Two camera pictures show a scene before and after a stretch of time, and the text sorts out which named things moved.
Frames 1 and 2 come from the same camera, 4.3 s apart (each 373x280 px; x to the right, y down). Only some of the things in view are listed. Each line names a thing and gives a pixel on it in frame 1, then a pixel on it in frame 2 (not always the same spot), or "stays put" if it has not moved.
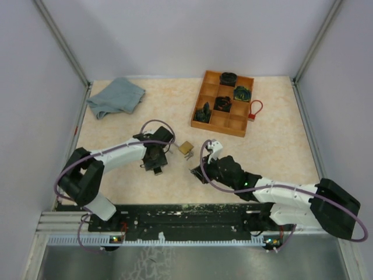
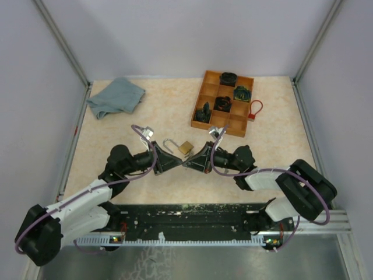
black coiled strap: [228, 79] stays put
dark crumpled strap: [203, 115] stays put
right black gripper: [207, 167] to [201, 161]
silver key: [190, 154] stays put
